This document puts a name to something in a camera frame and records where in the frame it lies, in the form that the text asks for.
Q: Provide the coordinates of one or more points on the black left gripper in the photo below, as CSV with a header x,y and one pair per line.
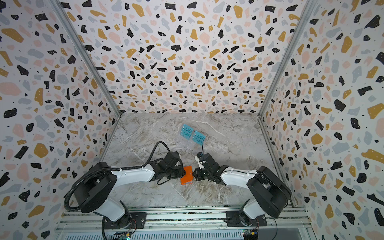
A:
x,y
182,172

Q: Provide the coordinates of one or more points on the orange card wallet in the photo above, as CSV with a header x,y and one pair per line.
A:
x,y
188,177

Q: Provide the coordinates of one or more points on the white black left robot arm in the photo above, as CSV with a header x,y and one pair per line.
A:
x,y
91,193

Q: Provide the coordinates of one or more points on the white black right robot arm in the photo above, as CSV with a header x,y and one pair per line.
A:
x,y
270,194

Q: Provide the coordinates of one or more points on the teal VIP card right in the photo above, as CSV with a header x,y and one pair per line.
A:
x,y
198,138

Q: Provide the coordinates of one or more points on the teal vip card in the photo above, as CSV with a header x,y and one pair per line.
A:
x,y
186,131
198,138

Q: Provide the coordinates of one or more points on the clear acrylic card display stand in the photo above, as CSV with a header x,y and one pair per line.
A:
x,y
190,144

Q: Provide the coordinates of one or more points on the teal VIP card left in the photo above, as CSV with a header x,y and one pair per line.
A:
x,y
186,131

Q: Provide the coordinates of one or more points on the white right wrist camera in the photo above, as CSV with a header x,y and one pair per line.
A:
x,y
197,158

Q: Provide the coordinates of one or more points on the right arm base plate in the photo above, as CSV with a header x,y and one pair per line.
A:
x,y
240,219

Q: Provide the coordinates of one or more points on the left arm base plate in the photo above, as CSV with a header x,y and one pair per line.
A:
x,y
131,221

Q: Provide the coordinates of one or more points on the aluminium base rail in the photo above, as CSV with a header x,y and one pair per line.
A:
x,y
189,223

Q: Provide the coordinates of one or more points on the aluminium right corner post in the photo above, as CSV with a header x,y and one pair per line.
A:
x,y
305,16

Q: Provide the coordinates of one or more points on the aluminium corner post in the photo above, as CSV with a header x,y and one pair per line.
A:
x,y
305,16
65,21

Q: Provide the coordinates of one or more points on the aluminium left corner post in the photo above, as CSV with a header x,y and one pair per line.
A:
x,y
65,21

